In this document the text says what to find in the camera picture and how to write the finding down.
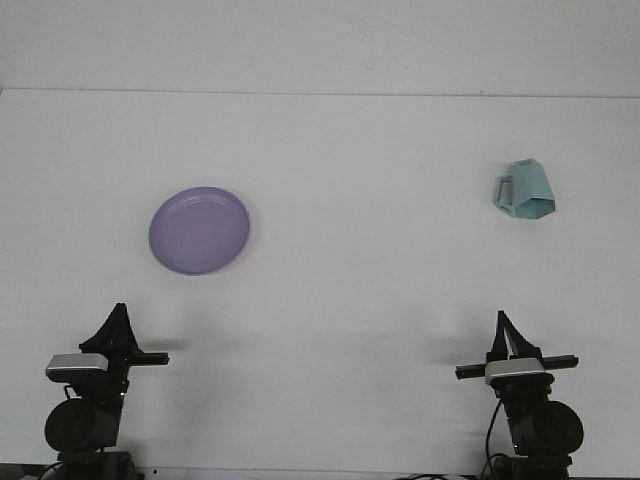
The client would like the pale purple round plate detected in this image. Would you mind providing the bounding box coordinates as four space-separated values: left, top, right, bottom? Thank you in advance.
147 186 252 276

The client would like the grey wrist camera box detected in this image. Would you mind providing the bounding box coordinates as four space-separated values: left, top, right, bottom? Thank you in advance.
44 353 109 382
484 358 547 387

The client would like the pale blue hexagonal cup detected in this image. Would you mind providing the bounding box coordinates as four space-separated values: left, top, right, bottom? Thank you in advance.
493 158 558 221

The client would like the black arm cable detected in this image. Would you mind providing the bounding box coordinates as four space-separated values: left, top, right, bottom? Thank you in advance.
480 398 507 477

